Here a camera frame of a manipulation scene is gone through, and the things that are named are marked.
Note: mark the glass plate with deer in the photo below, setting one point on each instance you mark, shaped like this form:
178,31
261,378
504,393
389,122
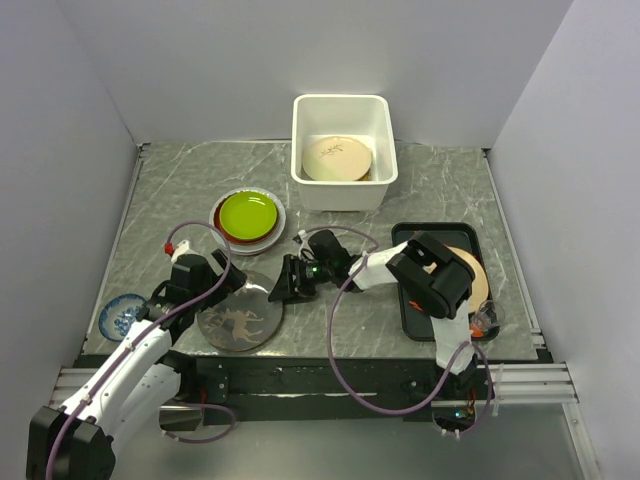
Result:
245,320

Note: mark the peach plate with bird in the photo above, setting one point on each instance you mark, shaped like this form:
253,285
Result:
480,285

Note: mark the cream plate with branch motif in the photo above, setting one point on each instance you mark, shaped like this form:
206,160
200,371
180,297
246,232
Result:
337,159

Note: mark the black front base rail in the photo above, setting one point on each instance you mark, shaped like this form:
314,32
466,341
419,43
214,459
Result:
297,388

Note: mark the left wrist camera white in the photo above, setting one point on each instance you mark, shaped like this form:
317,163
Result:
174,251

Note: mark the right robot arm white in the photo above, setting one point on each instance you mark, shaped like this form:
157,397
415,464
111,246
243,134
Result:
437,281

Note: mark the lime green plate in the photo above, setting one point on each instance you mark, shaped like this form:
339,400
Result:
248,215

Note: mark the pale grey large plate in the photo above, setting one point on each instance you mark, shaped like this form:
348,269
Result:
250,219

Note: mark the clear glass cup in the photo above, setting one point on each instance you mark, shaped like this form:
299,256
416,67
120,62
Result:
486,321

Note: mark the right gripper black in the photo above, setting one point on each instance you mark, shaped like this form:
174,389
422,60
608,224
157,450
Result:
286,289

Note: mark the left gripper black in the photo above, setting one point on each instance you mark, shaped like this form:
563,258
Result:
234,279

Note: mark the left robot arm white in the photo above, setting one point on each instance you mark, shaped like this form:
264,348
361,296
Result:
81,438

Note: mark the blue and white small dish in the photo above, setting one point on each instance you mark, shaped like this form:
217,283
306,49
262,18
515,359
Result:
118,315

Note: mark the black rectangular tray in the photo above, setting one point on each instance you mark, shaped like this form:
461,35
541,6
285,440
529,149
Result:
457,234

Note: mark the red scalloped plate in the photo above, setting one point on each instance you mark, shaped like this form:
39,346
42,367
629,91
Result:
225,235

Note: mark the white plastic bin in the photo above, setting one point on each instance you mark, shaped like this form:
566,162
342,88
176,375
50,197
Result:
363,117

